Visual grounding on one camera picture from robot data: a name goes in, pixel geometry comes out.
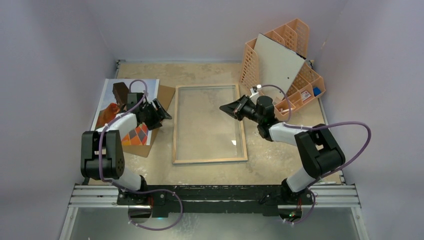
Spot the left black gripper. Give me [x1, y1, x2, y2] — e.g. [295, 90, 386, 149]
[140, 99, 171, 130]

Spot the brown cardboard backing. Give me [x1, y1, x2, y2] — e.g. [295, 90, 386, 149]
[122, 84, 176, 158]

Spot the blue wooden picture frame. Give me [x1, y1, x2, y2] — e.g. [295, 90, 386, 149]
[172, 83, 249, 165]

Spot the hot air balloon photo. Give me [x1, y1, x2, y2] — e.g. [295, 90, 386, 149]
[90, 78, 160, 146]

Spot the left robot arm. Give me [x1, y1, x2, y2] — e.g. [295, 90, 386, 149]
[80, 92, 172, 205]

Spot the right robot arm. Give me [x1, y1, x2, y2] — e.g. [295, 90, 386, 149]
[219, 95, 346, 204]

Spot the grey board in organizer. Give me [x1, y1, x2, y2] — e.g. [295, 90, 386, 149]
[253, 33, 306, 100]

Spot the red white card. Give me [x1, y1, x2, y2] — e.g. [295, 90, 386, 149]
[300, 90, 311, 102]

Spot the blue item in organizer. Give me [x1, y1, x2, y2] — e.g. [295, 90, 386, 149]
[312, 86, 322, 97]

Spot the orange plastic desk organizer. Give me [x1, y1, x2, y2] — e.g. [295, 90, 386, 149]
[238, 18, 326, 120]

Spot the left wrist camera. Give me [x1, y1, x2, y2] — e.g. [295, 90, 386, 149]
[127, 92, 144, 106]

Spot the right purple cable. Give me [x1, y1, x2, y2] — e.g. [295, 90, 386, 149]
[256, 84, 373, 226]

